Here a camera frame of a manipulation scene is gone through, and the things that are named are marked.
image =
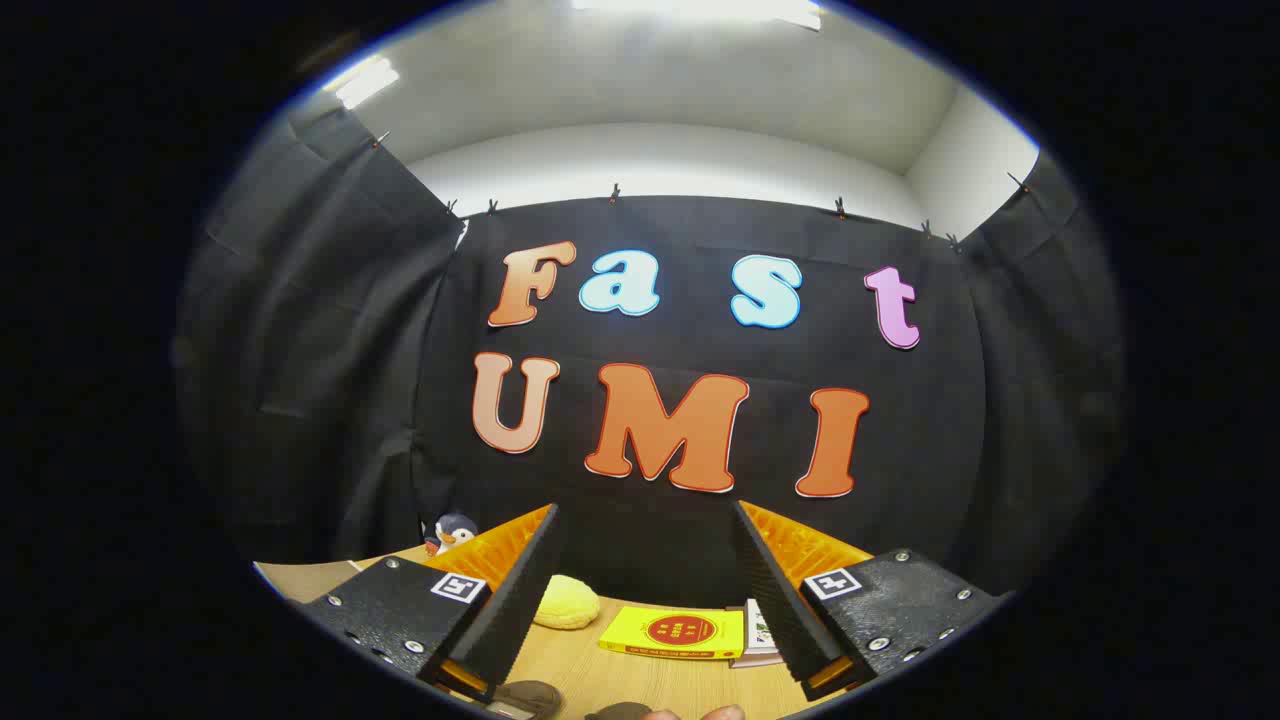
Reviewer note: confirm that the yellow round bun plush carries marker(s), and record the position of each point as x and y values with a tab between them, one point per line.
567	602

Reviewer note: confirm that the white book with bird picture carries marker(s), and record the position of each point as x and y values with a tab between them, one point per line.
762	625

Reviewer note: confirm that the thin brown-edged book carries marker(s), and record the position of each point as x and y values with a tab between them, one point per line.
755	661

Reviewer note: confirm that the yellow book with red circle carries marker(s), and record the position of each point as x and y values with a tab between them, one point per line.
680	632

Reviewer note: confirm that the brown fuzzy slipper shoe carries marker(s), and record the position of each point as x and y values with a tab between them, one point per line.
618	712
530	697

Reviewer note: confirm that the ceiling light panel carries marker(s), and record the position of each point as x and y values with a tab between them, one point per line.
365	82
700	8

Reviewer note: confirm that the blue white penguin plush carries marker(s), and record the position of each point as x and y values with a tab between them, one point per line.
455	530

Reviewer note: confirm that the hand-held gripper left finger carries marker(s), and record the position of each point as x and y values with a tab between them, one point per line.
515	610

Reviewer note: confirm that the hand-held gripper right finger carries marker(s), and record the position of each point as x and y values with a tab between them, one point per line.
780	610

